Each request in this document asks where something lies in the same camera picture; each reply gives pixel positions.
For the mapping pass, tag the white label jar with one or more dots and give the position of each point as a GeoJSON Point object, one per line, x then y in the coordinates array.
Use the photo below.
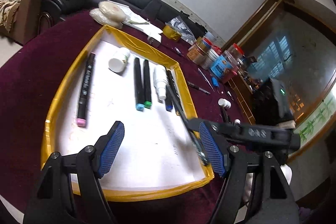
{"type": "Point", "coordinates": [212, 55]}

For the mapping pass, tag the pink jar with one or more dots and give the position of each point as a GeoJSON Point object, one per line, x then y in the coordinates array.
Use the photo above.
{"type": "Point", "coordinates": [236, 57]}

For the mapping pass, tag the yellow tape roll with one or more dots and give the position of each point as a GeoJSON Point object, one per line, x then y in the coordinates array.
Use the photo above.
{"type": "Point", "coordinates": [171, 33]}

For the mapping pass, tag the white bottle red cap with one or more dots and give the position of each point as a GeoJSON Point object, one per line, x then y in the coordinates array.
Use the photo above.
{"type": "Point", "coordinates": [160, 81]}

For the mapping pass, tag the white plastic bag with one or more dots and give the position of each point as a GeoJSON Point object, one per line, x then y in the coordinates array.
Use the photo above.
{"type": "Point", "coordinates": [109, 14]}

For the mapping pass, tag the black marker light-blue cap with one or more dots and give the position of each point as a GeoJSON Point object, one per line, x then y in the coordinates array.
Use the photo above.
{"type": "Point", "coordinates": [138, 88]}

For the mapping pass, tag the yellow taped cardboard tray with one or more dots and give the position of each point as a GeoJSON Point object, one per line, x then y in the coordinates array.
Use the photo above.
{"type": "Point", "coordinates": [156, 158]}

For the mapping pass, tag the wooden cabinet counter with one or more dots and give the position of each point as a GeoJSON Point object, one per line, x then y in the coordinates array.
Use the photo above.
{"type": "Point", "coordinates": [243, 95]}

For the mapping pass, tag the white bottle yellow cap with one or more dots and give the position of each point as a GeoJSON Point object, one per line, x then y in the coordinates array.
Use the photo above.
{"type": "Point", "coordinates": [119, 60]}

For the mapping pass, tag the white power adapter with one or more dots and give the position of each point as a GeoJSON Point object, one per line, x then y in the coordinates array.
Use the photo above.
{"type": "Point", "coordinates": [154, 39]}

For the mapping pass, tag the black marker blue caps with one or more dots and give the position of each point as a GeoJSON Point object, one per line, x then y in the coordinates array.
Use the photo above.
{"type": "Point", "coordinates": [168, 101]}

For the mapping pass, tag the black marker yellow caps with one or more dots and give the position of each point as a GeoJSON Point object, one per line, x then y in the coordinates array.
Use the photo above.
{"type": "Point", "coordinates": [225, 116]}

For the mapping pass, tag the black marker green cap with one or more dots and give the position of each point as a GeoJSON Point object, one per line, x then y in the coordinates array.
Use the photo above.
{"type": "Point", "coordinates": [146, 84]}

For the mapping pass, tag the green tracker device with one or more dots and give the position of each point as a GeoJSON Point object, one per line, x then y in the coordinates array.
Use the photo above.
{"type": "Point", "coordinates": [269, 103]}

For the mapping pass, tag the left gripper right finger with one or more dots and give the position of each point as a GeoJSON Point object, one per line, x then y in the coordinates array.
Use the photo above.
{"type": "Point", "coordinates": [234, 161]}

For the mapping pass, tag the clear black gel pen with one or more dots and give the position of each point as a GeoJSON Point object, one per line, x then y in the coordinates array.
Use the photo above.
{"type": "Point", "coordinates": [193, 86]}

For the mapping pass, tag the white gloved right hand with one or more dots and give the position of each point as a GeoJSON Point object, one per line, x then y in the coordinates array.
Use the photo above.
{"type": "Point", "coordinates": [276, 188]}

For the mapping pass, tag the silver metal pen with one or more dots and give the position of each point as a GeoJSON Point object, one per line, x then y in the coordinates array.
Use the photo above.
{"type": "Point", "coordinates": [206, 79]}

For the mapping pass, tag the white paper sheets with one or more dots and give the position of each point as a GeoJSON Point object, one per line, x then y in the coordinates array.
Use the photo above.
{"type": "Point", "coordinates": [137, 22]}

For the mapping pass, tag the black marker pink cap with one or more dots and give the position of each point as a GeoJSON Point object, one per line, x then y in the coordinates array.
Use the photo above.
{"type": "Point", "coordinates": [81, 119]}

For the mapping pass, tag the blue cartoon label jar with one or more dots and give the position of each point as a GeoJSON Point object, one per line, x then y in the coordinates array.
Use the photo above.
{"type": "Point", "coordinates": [224, 67]}

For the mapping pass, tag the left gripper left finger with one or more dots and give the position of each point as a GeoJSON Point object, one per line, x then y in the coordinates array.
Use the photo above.
{"type": "Point", "coordinates": [53, 201]}

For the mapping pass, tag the orange label jar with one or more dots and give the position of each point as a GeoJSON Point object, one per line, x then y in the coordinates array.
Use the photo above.
{"type": "Point", "coordinates": [198, 52]}

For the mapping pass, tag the thin black pen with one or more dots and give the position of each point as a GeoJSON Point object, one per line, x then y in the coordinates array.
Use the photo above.
{"type": "Point", "coordinates": [173, 94]}

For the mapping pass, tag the blue battery pack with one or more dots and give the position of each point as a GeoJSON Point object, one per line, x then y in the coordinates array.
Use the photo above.
{"type": "Point", "coordinates": [215, 82]}

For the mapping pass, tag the dark grey sofa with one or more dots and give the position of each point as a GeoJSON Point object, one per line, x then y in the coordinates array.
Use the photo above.
{"type": "Point", "coordinates": [156, 11]}

